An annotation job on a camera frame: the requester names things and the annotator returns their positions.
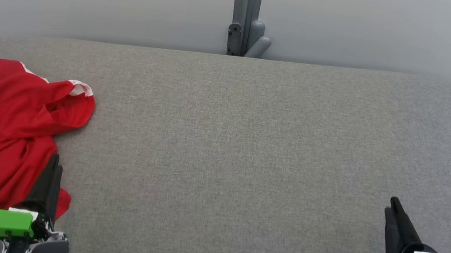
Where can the red shorts with white stripe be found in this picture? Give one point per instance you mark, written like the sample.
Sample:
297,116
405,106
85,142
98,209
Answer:
25,120

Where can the grey metal post with bracket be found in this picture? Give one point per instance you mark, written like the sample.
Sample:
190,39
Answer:
247,11

